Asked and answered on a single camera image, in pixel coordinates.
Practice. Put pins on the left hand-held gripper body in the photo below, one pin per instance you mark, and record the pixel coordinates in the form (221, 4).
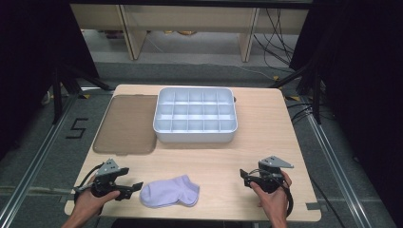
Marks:
(107, 169)

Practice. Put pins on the black curtain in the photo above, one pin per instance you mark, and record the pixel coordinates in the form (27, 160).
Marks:
(28, 63)
(364, 79)

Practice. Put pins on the black metal stand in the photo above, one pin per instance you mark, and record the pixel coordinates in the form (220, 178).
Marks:
(316, 95)
(57, 95)

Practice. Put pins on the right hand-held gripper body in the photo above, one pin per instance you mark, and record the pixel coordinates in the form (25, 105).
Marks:
(269, 177)

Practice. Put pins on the person's left hand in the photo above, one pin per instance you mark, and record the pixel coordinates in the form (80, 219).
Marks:
(87, 202)

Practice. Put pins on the white divided storage box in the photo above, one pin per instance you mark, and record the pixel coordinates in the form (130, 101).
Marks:
(195, 114)

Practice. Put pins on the light purple sock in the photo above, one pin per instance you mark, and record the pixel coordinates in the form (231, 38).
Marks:
(168, 192)

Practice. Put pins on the yellow tape piece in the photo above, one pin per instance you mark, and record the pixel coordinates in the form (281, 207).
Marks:
(86, 96)
(276, 77)
(293, 98)

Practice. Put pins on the person's right hand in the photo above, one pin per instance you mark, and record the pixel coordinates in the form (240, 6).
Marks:
(275, 202)

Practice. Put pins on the aluminium floor rail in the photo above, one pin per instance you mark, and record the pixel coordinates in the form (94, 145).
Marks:
(34, 161)
(339, 171)

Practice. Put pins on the brown translucent plastic lid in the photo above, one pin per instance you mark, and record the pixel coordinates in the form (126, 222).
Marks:
(128, 125)

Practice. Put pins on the grey tape strip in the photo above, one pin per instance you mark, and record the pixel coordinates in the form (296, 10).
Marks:
(313, 206)
(71, 198)

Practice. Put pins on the light wooden desk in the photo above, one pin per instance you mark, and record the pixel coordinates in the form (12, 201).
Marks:
(190, 19)

